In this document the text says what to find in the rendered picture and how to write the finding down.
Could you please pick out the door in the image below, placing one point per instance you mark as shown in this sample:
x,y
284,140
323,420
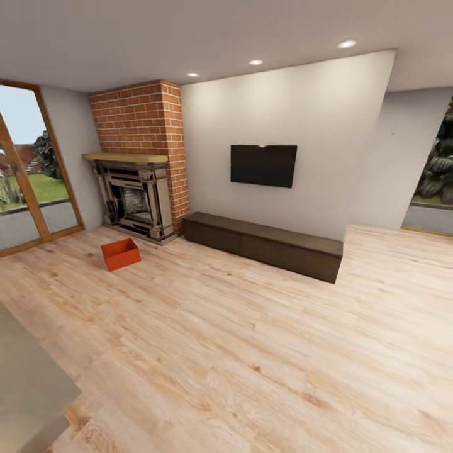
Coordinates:
x,y
36,201

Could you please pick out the cabinet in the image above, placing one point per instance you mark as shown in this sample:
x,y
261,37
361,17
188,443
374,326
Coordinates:
x,y
314,256

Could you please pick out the wood fireplace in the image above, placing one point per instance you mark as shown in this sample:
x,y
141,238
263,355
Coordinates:
x,y
136,198

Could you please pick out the storage box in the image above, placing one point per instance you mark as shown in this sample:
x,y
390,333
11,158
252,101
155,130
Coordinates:
x,y
120,254

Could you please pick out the wall mounted tv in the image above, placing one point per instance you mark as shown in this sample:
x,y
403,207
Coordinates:
x,y
265,165

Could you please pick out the countertop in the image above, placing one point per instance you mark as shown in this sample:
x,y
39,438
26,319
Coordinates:
x,y
128,157

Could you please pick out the coffee table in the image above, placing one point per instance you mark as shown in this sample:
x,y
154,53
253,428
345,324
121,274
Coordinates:
x,y
34,391

